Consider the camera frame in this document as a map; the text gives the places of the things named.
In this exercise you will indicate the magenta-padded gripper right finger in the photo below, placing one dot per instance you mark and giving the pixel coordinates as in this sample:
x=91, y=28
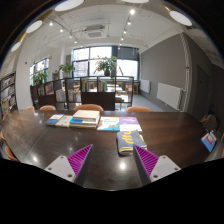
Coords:
x=165, y=166

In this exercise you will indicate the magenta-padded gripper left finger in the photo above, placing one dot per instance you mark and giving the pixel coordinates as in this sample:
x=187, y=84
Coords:
x=59, y=166

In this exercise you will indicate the grey towel with yellow letters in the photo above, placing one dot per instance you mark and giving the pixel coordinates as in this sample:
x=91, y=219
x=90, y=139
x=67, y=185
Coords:
x=128, y=140

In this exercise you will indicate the yellow-edged flat book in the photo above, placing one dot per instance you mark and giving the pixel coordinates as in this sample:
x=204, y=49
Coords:
x=81, y=127

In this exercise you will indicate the thin white book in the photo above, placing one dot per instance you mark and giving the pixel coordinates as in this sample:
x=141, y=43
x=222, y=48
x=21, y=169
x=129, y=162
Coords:
x=64, y=121

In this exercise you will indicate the small blue book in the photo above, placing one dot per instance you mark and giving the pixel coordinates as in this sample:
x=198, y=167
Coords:
x=53, y=120

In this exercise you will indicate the blue and red book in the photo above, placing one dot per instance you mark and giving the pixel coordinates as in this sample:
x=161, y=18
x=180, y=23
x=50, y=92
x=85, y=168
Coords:
x=209, y=141

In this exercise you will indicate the large cream book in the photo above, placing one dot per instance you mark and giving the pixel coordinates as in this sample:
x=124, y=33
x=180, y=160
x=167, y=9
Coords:
x=86, y=115

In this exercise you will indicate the colourful illustrated book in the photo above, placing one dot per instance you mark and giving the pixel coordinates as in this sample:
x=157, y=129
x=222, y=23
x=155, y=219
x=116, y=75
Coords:
x=108, y=124

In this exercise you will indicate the dark open shelf unit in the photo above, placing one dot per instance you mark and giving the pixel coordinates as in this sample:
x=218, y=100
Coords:
x=98, y=100

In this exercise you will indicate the potted green plants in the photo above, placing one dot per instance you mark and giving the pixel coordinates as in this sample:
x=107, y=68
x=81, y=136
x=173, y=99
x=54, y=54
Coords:
x=106, y=64

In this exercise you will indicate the ceiling air conditioner unit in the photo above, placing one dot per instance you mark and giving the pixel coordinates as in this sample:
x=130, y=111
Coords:
x=94, y=33

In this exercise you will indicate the ceiling spot lights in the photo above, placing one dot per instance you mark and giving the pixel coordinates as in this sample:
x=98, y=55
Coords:
x=132, y=11

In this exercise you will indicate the round white ceiling lamps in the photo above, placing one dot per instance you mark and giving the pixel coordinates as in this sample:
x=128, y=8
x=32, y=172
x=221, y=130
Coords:
x=68, y=4

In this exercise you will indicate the large white wall radiator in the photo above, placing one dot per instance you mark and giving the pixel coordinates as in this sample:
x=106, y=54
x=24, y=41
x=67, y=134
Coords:
x=169, y=96

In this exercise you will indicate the small white wall radiator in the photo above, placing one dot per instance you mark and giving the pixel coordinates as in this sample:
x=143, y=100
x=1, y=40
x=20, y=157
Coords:
x=144, y=86

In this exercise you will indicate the wall bookshelf unit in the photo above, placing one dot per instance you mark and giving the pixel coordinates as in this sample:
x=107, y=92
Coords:
x=7, y=95

